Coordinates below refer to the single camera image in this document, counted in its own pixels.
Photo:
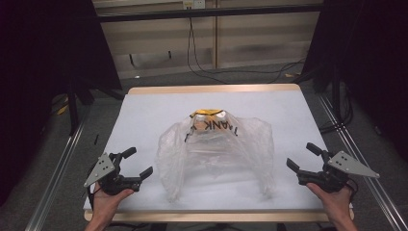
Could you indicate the wooden table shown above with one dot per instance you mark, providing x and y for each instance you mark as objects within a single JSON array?
[{"x": 211, "y": 88}]

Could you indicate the black horizontal bar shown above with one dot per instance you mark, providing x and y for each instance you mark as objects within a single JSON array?
[{"x": 208, "y": 12}]

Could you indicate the person's right hand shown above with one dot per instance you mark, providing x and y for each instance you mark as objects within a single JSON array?
[{"x": 336, "y": 203}]

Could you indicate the black curtain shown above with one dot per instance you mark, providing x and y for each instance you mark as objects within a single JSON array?
[
  {"x": 378, "y": 64},
  {"x": 38, "y": 64}
]

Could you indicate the metal floor rail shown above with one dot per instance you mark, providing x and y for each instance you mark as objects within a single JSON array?
[
  {"x": 53, "y": 189},
  {"x": 393, "y": 211}
]

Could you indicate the black stand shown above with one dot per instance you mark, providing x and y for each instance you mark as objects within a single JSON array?
[
  {"x": 336, "y": 96},
  {"x": 73, "y": 112}
]

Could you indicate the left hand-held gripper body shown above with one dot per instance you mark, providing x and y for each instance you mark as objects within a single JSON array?
[{"x": 107, "y": 179}]

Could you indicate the small black floor item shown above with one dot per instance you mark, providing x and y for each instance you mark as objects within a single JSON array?
[{"x": 96, "y": 139}]

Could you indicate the person's left hand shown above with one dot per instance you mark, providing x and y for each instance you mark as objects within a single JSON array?
[{"x": 106, "y": 205}]

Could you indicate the white wall outlet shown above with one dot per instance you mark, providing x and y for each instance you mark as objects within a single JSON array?
[{"x": 194, "y": 4}]

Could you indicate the clear printed plastic bag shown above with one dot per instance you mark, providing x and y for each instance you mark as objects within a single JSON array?
[{"x": 218, "y": 150}]

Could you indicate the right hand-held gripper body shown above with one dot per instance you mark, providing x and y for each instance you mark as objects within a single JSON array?
[{"x": 333, "y": 178}]

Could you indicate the pale grey table cloth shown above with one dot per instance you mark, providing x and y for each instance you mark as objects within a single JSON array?
[{"x": 144, "y": 109}]

